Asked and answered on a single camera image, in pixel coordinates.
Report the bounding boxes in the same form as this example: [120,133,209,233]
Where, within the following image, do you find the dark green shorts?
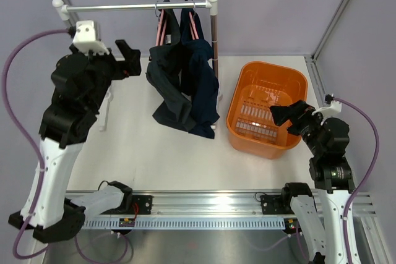
[146,9,196,132]

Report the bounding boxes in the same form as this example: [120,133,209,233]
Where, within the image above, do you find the pink hanger with navy shorts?
[189,1,200,40]

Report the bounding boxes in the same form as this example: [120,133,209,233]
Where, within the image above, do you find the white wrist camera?
[72,20,110,56]
[312,94,342,119]

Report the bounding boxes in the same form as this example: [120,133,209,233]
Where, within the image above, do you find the purple floor cable right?
[244,219,313,264]

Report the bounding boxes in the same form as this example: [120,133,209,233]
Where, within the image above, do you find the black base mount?
[259,194,316,216]
[120,194,153,215]

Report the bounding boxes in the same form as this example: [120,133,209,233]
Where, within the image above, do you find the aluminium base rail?
[46,189,377,217]

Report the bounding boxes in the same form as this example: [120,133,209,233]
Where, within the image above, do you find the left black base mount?
[120,194,153,215]

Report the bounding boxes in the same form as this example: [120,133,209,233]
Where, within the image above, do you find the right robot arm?
[270,99,361,263]

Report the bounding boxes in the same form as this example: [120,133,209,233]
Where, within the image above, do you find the metal clothes rack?
[53,0,218,114]

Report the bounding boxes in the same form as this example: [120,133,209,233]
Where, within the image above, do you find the orange plastic basket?
[226,61,308,160]

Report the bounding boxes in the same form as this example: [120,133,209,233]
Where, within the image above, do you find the white slotted cable duct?
[83,217,285,230]

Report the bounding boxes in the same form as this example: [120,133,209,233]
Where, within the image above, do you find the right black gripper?
[270,100,327,156]

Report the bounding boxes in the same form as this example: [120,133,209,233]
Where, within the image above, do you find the purple floor cable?
[75,231,134,262]
[244,219,313,264]

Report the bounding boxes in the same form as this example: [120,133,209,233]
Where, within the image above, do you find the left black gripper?
[72,39,141,110]

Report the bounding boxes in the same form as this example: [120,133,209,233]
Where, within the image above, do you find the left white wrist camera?
[72,20,110,56]

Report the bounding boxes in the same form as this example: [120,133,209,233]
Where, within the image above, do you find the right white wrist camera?
[312,94,342,119]

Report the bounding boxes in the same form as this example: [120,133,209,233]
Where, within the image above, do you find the navy blue shorts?
[180,8,220,139]

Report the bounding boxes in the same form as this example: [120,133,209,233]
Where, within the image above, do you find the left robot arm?
[9,40,142,244]

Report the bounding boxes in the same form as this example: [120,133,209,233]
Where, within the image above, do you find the purple floor cable left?
[75,231,134,262]

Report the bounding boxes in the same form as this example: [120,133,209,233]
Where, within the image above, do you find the pink hanger with green shorts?
[155,9,168,46]

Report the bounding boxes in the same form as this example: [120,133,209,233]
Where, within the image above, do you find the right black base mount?
[259,194,316,216]

